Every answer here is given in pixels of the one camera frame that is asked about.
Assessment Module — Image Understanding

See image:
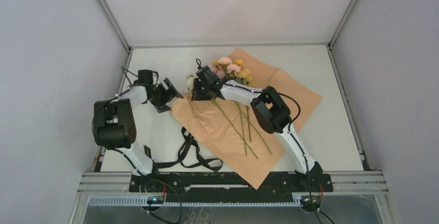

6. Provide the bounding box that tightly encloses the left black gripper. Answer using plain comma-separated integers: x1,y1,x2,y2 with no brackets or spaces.
150,79,183,113

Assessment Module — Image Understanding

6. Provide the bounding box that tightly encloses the white fake flower stem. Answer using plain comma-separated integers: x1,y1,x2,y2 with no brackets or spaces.
185,74,259,160

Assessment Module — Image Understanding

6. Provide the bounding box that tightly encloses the pink fake flower stem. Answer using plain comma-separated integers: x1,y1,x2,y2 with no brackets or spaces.
211,56,272,158

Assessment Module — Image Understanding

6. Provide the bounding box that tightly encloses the yellow fake flower stem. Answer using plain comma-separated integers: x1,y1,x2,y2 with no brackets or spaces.
210,56,253,144

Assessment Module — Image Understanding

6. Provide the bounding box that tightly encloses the orange wrapping paper sheet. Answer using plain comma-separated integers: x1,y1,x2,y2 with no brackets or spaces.
171,48,321,189

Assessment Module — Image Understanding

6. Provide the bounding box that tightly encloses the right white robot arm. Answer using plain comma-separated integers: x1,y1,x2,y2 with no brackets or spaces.
192,78,323,191

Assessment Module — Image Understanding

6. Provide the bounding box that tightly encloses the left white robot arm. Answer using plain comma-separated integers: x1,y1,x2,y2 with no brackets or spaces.
92,78,183,191

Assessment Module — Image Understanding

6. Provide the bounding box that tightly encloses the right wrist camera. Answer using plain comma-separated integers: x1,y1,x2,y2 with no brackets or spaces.
196,66,218,84

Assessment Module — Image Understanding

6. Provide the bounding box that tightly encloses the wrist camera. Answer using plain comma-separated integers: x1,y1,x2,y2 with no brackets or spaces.
137,69,159,85
196,66,218,84

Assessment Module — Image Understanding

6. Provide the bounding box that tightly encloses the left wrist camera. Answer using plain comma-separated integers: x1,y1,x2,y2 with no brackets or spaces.
137,69,159,85

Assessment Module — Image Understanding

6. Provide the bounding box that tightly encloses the black ribbon strap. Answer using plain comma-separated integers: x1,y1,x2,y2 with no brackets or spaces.
143,127,224,173

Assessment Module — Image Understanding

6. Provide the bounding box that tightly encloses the black mounting base plate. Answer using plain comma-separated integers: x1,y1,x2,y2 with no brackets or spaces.
128,171,334,193

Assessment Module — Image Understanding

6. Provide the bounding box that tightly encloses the white cable duct rail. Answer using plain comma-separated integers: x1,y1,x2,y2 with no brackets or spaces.
88,196,302,207

